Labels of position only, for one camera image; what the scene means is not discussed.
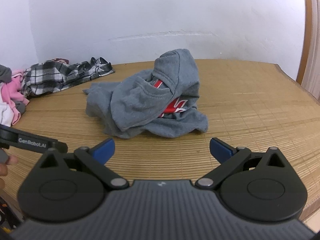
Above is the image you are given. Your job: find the white garment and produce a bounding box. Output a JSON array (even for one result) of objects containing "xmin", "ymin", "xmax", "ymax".
[{"xmin": 0, "ymin": 101, "xmax": 14, "ymax": 127}]

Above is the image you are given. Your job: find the grey hoodie red print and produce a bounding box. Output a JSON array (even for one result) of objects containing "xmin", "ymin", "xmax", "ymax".
[{"xmin": 84, "ymin": 49, "xmax": 208, "ymax": 139}]

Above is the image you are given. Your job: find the person's left hand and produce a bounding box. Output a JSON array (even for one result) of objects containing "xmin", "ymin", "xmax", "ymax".
[{"xmin": 0, "ymin": 148, "xmax": 18, "ymax": 190}]

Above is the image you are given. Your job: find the dark grey garment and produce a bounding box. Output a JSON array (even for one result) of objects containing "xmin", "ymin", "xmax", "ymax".
[{"xmin": 0, "ymin": 64, "xmax": 12, "ymax": 83}]

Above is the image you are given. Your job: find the pink garment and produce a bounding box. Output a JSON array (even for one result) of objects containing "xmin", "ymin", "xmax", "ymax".
[{"xmin": 1, "ymin": 70, "xmax": 29, "ymax": 125}]

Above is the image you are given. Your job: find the black white plaid shirt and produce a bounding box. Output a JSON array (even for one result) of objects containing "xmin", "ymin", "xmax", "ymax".
[{"xmin": 21, "ymin": 57, "xmax": 114, "ymax": 97}]

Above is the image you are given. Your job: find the wooden door frame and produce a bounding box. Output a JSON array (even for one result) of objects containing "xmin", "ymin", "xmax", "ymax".
[{"xmin": 296, "ymin": 0, "xmax": 319, "ymax": 100}]

